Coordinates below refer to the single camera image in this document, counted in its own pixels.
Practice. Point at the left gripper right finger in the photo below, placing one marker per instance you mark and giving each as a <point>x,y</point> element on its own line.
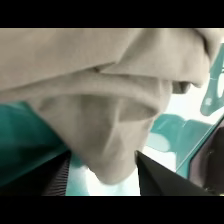
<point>163,181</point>

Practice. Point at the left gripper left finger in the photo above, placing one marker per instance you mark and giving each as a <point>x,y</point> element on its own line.
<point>43,178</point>

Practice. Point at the beige garment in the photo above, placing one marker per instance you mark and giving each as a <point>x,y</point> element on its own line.
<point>110,110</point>

